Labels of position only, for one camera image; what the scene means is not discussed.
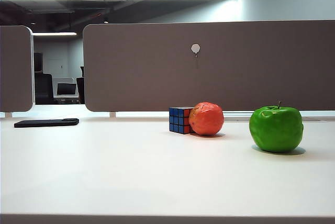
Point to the Rubik's cube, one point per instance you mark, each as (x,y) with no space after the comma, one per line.
(178,120)

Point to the black office chair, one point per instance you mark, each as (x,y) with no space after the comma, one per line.
(44,88)

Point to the small brown desk partition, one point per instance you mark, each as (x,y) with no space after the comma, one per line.
(14,69)

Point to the dark computer monitor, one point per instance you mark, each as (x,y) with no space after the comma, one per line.
(66,88)

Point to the white partition support foot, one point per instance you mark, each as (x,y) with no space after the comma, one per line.
(112,114)
(8,114)

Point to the large brown desk partition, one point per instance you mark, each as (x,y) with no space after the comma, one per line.
(209,77)

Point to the black smartphone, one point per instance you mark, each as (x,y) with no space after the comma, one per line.
(46,122)

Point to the orange round fruit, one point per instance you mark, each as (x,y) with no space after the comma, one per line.
(206,119)

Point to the white adhesive hook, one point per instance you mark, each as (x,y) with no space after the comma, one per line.
(195,48)

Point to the short ceiling light strip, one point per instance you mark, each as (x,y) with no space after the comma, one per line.
(54,33)

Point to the dark chair back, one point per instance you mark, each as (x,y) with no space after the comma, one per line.
(80,88)

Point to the dark background cabinet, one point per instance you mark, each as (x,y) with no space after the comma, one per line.
(38,61)

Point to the green apple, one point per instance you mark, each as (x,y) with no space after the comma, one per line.
(276,129)

